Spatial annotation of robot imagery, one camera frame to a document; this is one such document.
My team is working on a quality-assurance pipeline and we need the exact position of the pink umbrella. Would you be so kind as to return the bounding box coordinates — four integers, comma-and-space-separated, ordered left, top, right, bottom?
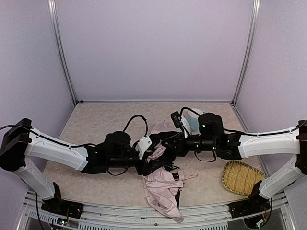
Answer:
143, 121, 198, 223

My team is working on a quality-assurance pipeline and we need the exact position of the left aluminium frame post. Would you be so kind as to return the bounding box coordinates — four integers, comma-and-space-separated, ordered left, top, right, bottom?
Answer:
48, 0, 78, 106

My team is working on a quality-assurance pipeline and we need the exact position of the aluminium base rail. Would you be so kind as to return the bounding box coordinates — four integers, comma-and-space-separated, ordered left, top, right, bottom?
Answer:
16, 189, 295, 230

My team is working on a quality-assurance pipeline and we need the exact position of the aluminium frame post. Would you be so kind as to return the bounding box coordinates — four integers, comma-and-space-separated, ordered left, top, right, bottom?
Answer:
232, 0, 261, 107
48, 0, 78, 106

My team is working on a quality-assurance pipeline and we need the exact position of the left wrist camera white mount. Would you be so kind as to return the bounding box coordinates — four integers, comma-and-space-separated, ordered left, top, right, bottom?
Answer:
135, 136, 152, 160

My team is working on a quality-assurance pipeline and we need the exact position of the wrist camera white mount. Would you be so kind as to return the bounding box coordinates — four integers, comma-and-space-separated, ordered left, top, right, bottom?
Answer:
135, 136, 152, 160
170, 111, 191, 138

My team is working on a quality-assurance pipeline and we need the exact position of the blue ceramic mug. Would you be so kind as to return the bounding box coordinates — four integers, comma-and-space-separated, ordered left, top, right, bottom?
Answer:
188, 108, 205, 132

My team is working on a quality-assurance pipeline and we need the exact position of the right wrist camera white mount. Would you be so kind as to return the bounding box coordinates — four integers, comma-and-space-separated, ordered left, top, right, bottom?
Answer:
170, 111, 191, 138

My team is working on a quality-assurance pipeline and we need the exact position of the right aluminium frame post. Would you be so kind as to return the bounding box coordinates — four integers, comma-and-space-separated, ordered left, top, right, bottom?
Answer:
232, 0, 261, 107

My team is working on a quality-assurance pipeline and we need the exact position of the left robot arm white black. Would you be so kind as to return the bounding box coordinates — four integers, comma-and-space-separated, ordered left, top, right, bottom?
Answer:
0, 118, 152, 219

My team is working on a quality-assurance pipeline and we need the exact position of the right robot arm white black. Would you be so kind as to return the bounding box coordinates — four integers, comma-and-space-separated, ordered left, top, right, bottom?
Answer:
162, 112, 307, 218

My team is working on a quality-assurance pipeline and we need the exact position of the woven bamboo tray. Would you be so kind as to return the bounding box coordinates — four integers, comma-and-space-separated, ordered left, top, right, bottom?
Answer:
221, 161, 265, 196

